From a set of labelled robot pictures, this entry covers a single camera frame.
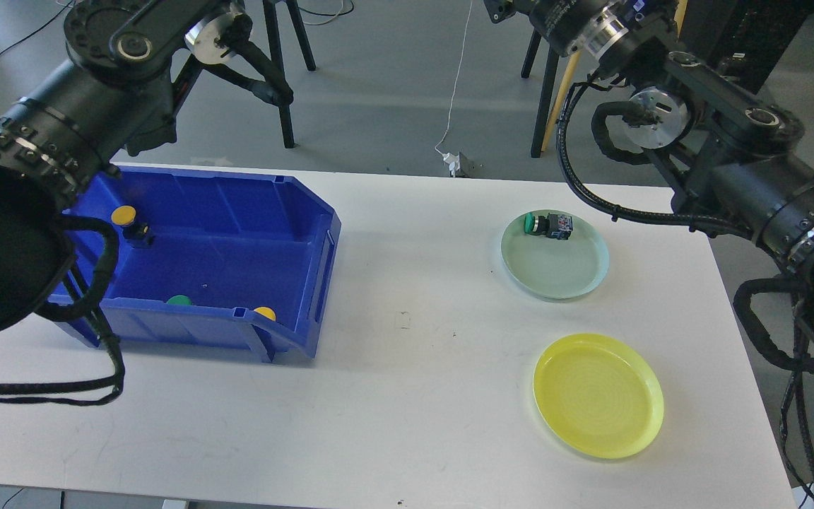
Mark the black computer tower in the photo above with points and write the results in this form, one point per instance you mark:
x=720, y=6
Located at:
x=743, y=40

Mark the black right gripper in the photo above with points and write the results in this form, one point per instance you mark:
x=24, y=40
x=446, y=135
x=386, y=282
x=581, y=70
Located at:
x=565, y=25

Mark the green push button switch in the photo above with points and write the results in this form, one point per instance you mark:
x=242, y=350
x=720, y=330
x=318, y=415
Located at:
x=554, y=226

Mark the light green plate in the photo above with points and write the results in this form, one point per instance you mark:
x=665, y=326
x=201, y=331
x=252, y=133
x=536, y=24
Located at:
x=551, y=269

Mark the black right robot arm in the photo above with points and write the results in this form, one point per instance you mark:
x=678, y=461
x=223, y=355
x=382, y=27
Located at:
x=728, y=156

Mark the green push button front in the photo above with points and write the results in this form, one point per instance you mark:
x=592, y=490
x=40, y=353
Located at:
x=179, y=299

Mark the yellow push button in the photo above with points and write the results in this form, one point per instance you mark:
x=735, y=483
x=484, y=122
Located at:
x=136, y=232
x=266, y=312

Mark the black tripod legs right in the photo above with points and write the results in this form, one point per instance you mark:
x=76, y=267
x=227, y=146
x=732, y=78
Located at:
x=546, y=93

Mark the yellow push button front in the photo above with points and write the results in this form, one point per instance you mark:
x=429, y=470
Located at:
x=266, y=312

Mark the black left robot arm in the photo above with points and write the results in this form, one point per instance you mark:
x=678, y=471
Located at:
x=130, y=66

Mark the yellow plate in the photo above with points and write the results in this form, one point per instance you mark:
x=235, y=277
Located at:
x=598, y=396

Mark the yellow push button back left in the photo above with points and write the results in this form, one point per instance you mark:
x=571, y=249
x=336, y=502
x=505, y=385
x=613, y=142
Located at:
x=136, y=232

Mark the blue plastic storage bin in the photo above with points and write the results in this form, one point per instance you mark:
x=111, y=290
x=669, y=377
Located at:
x=231, y=242

